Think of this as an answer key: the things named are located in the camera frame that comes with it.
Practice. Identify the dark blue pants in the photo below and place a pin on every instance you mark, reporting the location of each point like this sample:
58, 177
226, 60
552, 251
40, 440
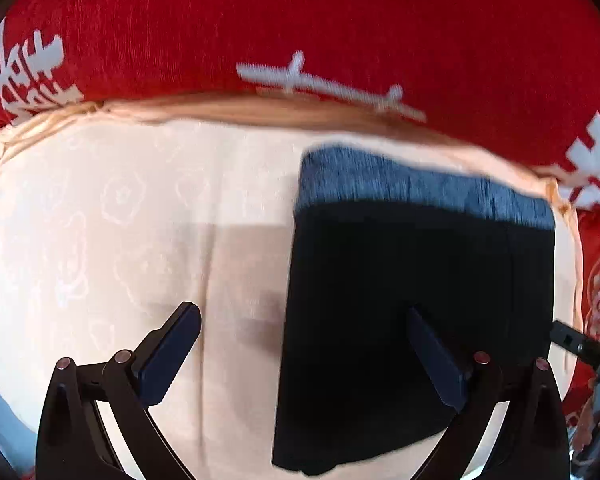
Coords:
380, 270

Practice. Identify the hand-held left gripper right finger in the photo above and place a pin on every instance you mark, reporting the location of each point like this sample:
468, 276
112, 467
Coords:
437, 360

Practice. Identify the red blanket with white print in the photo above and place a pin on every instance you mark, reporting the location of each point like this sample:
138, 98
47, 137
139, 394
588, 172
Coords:
300, 25

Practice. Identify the person's right hand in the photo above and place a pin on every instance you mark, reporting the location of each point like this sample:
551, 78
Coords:
585, 422

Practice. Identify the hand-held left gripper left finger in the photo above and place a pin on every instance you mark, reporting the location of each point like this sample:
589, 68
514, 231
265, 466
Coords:
172, 350

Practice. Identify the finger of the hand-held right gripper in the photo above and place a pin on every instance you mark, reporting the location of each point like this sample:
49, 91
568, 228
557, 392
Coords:
575, 342

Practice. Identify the cream patterned blanket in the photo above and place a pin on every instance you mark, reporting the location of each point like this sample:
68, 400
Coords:
130, 240

